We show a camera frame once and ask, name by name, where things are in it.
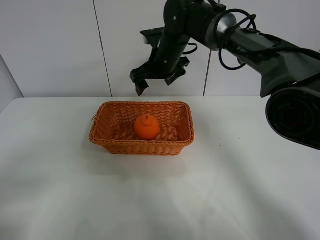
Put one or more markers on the orange citrus fruit with stem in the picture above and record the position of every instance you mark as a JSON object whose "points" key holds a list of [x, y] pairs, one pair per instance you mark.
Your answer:
{"points": [[146, 127]]}

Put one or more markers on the orange wicker basket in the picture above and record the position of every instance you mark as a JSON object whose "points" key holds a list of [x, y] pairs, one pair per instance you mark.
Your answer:
{"points": [[113, 127]]}

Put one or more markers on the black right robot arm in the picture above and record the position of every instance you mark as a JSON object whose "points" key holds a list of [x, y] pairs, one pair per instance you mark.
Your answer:
{"points": [[290, 75]]}

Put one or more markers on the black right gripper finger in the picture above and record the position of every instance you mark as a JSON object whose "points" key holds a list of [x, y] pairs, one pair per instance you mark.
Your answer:
{"points": [[140, 86], [179, 73]]}

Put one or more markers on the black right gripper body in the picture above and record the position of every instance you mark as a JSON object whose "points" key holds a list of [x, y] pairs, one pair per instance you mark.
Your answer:
{"points": [[166, 55]]}

